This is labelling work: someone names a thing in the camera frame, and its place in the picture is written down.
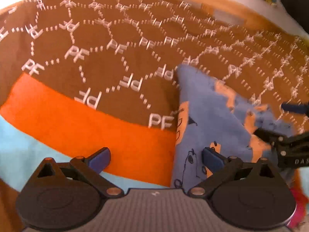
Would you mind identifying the blue pants with orange cars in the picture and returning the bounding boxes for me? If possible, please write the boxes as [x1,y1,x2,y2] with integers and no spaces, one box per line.
[170,64,302,194]

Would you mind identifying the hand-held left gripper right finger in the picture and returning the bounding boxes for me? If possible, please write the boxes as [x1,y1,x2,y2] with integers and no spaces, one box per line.
[188,147,286,197]

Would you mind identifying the brown patterned blanket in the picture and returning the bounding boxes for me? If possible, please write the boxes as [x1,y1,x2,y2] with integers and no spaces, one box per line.
[0,0,309,232]

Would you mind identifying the black hanging garment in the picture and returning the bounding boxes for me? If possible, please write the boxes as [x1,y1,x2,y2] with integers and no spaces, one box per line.
[278,0,309,34]

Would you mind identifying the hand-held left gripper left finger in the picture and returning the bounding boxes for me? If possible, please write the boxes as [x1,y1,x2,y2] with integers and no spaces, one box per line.
[28,147,125,197]

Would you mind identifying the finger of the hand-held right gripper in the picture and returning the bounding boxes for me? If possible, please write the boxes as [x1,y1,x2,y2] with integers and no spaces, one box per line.
[281,103,309,116]
[253,128,291,150]

